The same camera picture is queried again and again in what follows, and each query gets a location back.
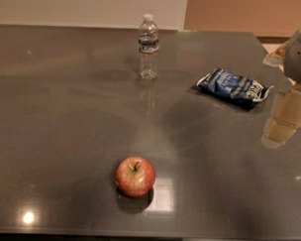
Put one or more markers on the blue chip bag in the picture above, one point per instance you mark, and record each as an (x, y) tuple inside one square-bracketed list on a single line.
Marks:
[(243, 91)]

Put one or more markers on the red apple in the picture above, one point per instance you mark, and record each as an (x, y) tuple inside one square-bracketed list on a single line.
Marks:
[(135, 176)]

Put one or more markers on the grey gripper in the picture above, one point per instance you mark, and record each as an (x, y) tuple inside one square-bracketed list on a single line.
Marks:
[(299, 54)]

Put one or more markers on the clear plastic water bottle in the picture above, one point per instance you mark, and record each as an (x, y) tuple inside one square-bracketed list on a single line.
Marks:
[(148, 47)]

